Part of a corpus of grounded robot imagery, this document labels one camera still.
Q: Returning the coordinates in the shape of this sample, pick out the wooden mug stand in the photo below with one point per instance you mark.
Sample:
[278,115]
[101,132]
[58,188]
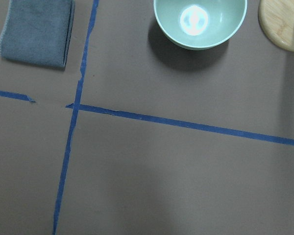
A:
[276,18]

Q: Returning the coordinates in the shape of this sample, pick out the grey folded cloth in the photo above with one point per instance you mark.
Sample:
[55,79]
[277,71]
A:
[38,32]

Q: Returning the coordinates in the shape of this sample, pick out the green bowl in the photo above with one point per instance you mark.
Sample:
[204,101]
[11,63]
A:
[199,24]

